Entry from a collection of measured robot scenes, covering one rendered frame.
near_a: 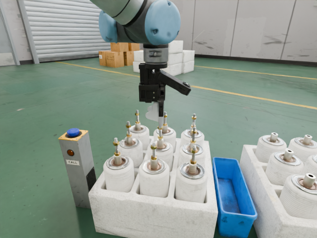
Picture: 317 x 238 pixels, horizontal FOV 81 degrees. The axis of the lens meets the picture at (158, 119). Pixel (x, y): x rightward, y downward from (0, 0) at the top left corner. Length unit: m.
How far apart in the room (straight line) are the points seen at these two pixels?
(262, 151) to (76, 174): 0.70
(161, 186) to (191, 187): 0.09
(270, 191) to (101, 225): 0.56
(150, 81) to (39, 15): 5.10
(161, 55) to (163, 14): 0.20
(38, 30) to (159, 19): 5.23
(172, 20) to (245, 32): 5.26
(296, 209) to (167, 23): 0.58
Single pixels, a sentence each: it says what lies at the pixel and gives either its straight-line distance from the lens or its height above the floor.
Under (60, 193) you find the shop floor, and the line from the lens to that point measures 0.97.
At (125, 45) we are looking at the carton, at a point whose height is 0.43.
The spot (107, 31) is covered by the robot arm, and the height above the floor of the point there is 0.63.
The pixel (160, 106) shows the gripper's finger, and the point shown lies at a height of 0.42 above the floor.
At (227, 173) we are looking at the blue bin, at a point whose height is 0.04.
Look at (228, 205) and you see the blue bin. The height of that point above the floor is 0.00.
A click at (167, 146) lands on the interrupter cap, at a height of 0.25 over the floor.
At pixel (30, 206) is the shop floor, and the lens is 0.97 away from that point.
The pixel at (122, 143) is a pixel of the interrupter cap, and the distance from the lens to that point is 0.72.
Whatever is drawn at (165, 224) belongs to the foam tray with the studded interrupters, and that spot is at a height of 0.10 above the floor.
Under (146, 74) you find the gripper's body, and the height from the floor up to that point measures 0.52.
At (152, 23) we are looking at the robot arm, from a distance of 0.36.
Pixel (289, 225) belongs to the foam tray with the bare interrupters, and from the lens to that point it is 0.65.
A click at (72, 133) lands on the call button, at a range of 0.68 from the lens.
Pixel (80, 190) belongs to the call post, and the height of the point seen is 0.10.
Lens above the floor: 0.63
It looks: 24 degrees down
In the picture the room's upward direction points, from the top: straight up
